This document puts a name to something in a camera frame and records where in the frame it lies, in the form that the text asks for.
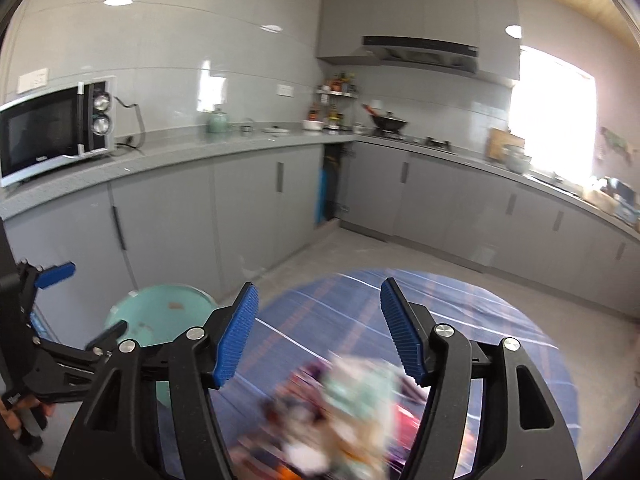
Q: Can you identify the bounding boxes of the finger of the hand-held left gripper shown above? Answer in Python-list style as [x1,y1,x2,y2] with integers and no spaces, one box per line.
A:
[17,259,77,292]
[32,320,129,405]

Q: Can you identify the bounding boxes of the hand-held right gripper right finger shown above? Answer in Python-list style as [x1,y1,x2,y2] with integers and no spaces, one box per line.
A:
[380,277,583,480]

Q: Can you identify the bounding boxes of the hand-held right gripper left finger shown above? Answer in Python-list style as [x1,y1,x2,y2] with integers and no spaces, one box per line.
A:
[56,282,261,480]

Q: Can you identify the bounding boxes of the teal enamel basin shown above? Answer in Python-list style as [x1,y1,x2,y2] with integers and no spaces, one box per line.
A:
[104,284,221,407]

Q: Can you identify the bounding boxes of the pile of mixed wrappers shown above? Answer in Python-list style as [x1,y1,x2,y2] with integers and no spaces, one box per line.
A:
[235,354,436,480]

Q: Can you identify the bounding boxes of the person's left hand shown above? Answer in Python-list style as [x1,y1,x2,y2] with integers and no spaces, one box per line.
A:
[0,400,53,441]

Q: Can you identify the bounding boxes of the blue plaid tablecloth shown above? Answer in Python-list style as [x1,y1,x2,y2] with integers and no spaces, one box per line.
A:
[165,266,581,480]

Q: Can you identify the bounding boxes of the grey lower kitchen cabinets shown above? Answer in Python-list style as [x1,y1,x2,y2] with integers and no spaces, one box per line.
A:
[0,141,640,323]

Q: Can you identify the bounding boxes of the grey kitchen cabinets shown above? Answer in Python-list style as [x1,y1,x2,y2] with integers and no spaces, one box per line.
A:
[316,0,521,81]
[0,141,640,323]

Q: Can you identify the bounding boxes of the silver black microwave oven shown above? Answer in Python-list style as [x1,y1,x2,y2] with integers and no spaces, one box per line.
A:
[0,76,118,188]

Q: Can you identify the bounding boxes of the grey speckled kitchen countertop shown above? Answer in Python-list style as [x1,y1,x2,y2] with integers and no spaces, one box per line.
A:
[0,127,640,233]

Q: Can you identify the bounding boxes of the gas stove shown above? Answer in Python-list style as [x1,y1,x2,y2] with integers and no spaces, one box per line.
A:
[372,130,457,154]

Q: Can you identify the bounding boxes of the black wok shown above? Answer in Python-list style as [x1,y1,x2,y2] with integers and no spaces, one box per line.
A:
[363,104,410,134]

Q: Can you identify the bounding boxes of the wooden cutting board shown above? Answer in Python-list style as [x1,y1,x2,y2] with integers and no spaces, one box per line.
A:
[487,127,526,163]

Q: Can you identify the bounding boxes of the steel spice rack with bottles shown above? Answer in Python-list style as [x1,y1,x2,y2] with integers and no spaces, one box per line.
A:
[307,71,360,132]

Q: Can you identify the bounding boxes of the containers beside sink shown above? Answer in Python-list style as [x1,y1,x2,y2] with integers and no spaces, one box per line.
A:
[582,175,640,232]

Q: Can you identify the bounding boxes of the bright window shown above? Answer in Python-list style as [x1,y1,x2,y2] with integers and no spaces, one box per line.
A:
[509,46,598,187]

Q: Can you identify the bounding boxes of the range hood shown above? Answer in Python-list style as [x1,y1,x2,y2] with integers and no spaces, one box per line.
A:
[361,35,480,79]

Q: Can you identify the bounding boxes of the grey upper kitchen cabinets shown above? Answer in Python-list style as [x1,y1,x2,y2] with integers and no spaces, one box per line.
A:
[316,0,521,81]

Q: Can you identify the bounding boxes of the black microwave power cable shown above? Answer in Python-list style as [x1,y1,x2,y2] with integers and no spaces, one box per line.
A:
[114,96,147,155]

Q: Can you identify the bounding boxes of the white wall socket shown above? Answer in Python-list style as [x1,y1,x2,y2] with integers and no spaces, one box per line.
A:
[17,67,49,93]

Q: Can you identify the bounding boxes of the green wall decoration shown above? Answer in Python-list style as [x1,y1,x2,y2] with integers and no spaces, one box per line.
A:
[600,126,637,163]

